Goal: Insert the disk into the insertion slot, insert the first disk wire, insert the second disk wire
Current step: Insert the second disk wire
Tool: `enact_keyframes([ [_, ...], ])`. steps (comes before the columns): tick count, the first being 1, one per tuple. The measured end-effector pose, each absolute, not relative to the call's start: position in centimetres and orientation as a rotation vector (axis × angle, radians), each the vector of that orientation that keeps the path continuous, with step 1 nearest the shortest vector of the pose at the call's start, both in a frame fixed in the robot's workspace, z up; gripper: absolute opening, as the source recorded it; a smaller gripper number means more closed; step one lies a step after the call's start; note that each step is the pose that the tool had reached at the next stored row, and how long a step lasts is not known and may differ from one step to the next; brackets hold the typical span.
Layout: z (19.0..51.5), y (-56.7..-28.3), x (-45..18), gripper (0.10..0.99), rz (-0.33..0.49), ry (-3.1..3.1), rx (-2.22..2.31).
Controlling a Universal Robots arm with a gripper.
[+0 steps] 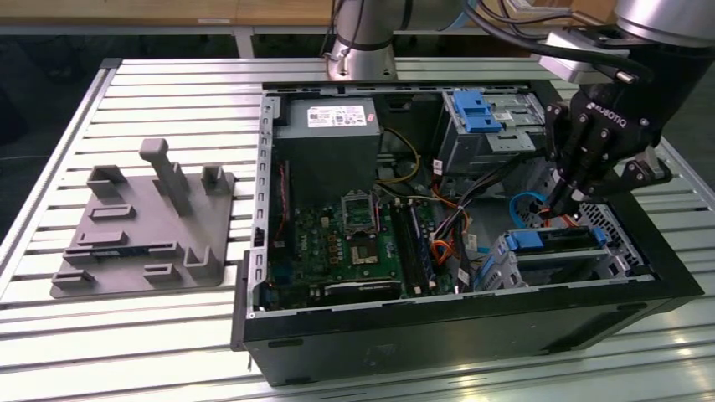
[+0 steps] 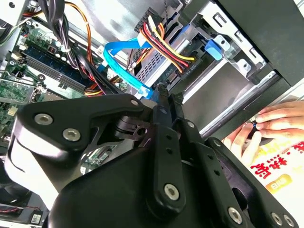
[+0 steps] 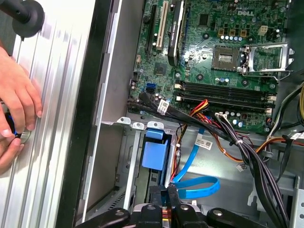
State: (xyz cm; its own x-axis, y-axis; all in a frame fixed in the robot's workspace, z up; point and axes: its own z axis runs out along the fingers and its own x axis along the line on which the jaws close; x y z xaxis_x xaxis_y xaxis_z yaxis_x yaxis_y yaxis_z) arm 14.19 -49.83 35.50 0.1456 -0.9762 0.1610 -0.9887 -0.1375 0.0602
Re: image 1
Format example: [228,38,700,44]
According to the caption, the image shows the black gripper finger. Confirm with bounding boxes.
[567,116,672,210]
[544,100,588,215]

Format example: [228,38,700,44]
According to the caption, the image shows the red orange disk power wire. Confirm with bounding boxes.
[539,211,580,229]

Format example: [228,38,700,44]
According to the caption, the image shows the blue disk wire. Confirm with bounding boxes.
[509,189,560,230]

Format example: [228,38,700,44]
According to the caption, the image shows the hard disk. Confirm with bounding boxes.
[504,227,608,253]

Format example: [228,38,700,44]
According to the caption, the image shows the metal disk bay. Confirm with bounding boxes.
[473,225,643,293]

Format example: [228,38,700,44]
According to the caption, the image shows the black RAM slot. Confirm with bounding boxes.
[388,198,420,298]
[396,198,427,296]
[412,198,441,292]
[404,198,435,294]

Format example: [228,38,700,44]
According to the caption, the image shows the grey metal drive cage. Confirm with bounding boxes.
[439,89,563,178]

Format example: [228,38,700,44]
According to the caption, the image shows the blue plastic drive latch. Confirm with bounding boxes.
[451,90,503,135]

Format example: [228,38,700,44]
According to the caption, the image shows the metal socket cover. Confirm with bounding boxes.
[340,189,379,235]

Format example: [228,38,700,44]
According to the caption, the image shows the CPU socket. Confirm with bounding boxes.
[347,238,385,272]

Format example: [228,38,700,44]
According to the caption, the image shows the black PC case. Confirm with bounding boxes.
[228,79,704,389]

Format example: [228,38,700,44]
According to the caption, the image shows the black graphics card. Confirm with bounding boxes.
[320,277,403,301]

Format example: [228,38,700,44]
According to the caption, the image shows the green motherboard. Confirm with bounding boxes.
[265,190,464,303]

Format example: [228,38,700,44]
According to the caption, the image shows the wooden white framed bench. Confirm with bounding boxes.
[0,0,573,59]

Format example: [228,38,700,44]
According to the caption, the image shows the grey parts rack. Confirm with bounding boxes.
[49,137,238,301]

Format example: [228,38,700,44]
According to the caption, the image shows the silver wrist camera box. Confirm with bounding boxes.
[537,30,639,85]

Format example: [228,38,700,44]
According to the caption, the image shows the black wire bundle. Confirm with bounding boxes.
[440,152,547,294]

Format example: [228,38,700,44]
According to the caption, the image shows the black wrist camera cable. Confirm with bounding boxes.
[461,0,656,83]

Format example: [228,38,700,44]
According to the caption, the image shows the yellow wires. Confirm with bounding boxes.
[372,126,421,185]

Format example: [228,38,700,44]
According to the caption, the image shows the orange wire bundle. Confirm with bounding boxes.
[429,196,473,269]

